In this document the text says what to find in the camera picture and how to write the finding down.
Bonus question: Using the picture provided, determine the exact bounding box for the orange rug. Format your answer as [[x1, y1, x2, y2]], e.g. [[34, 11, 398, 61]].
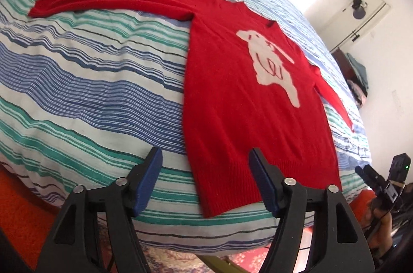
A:
[[0, 160, 67, 271]]

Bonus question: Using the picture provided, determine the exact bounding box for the patterned rug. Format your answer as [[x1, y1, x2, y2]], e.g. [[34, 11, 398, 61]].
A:
[[137, 237, 284, 273]]

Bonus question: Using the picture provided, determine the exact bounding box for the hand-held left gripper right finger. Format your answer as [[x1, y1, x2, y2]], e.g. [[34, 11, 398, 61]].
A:
[[248, 148, 376, 273]]

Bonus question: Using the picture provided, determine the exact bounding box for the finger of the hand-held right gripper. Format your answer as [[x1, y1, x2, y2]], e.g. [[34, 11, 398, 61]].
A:
[[354, 164, 388, 195]]

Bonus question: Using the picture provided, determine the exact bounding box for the person's right forearm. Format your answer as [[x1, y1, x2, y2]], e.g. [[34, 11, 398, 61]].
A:
[[360, 192, 395, 258]]

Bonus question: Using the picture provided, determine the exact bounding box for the black device on wall mount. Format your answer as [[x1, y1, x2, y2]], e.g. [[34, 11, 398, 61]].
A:
[[342, 0, 388, 22]]

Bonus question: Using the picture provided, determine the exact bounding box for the red sweater with white dog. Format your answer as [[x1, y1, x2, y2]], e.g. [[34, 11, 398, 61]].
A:
[[28, 0, 355, 218]]

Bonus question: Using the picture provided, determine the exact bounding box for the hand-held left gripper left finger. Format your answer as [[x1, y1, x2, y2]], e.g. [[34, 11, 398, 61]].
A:
[[39, 147, 163, 273]]

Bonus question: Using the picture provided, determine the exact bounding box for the wooden cabinet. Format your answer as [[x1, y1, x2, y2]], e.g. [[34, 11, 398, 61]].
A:
[[330, 47, 353, 81]]

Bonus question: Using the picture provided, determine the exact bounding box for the striped bedspread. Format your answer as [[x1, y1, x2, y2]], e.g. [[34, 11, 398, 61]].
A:
[[0, 0, 371, 256]]

